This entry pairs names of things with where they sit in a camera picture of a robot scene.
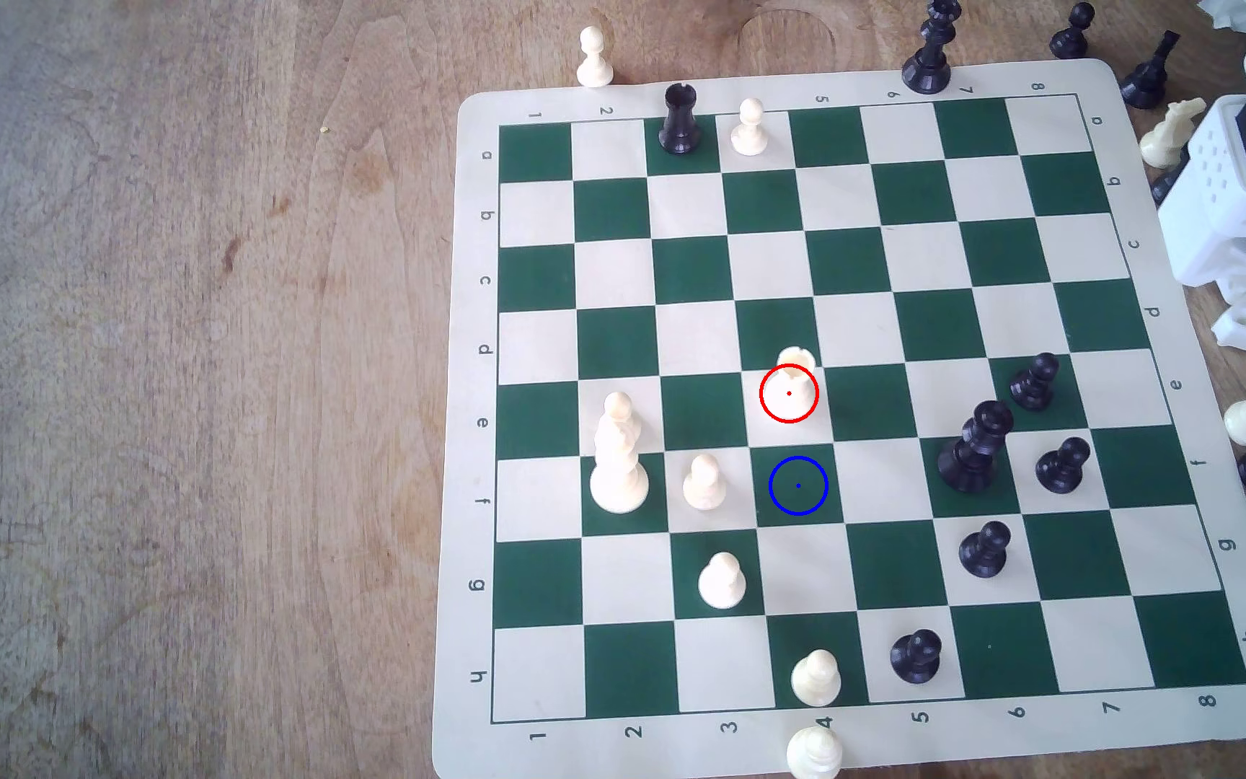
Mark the white chess king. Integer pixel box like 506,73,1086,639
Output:
588,392,651,515

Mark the white chess pawn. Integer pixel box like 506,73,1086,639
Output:
790,649,843,708
697,552,748,610
786,725,844,779
576,27,616,89
682,453,729,512
731,98,770,157

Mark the green and cream chess mat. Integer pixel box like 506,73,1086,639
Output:
430,57,1246,779

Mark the black chess rook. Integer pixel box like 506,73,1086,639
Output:
658,83,703,155

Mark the black chess pawn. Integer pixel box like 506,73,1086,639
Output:
958,520,1012,579
1049,2,1097,61
890,630,943,685
1009,353,1061,413
1035,437,1092,496

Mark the black chess piece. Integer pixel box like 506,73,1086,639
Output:
1151,149,1193,209

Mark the white chess knight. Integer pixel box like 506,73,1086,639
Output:
1139,97,1209,169

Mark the black chess bishop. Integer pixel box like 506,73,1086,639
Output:
1119,30,1183,110

